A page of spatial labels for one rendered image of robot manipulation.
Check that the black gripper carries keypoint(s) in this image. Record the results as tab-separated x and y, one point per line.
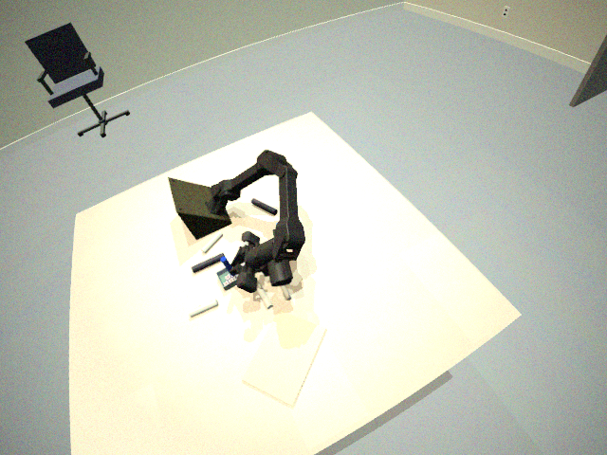
251	256

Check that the black cylinder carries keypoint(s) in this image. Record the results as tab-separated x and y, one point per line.
263	206
206	263

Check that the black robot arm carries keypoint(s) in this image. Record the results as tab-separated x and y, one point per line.
289	231

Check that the blue stylus with grey tip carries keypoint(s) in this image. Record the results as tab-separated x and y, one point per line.
227	264

